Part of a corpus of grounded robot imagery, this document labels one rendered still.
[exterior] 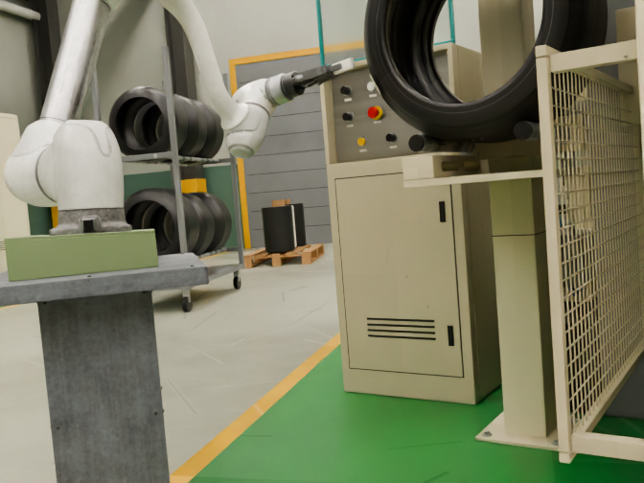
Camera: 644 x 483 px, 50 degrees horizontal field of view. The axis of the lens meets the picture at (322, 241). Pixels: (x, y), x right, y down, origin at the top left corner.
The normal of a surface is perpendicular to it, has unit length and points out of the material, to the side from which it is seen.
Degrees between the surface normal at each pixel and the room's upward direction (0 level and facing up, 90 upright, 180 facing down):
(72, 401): 90
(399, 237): 90
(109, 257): 90
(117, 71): 90
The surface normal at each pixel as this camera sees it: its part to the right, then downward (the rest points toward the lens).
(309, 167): -0.27, 0.09
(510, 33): -0.54, 0.10
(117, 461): 0.24, 0.04
